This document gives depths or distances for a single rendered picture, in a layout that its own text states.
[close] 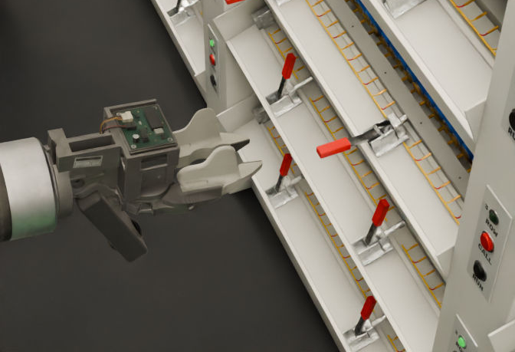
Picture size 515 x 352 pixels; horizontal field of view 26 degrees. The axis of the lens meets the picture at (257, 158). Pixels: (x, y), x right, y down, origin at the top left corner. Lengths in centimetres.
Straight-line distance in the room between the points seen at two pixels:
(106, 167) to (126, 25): 115
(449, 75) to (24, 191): 39
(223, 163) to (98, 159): 13
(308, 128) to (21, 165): 55
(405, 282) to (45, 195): 49
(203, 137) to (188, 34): 80
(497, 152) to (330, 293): 67
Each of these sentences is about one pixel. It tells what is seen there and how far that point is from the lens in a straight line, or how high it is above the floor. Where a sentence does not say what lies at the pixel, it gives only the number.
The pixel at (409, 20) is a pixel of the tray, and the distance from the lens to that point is 106.
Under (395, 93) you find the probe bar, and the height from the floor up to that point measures 58.
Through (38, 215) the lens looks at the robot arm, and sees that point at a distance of 103.
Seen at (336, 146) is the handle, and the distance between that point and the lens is 117.
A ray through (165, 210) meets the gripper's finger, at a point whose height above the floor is 60.
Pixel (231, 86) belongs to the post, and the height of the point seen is 25.
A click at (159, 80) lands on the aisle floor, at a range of 206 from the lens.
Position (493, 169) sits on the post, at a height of 73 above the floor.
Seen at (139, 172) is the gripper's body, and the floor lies 65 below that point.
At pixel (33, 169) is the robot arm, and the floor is 68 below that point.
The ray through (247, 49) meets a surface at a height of 35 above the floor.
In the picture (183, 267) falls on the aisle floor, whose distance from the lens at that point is 178.
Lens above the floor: 143
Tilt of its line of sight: 48 degrees down
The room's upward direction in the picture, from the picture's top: straight up
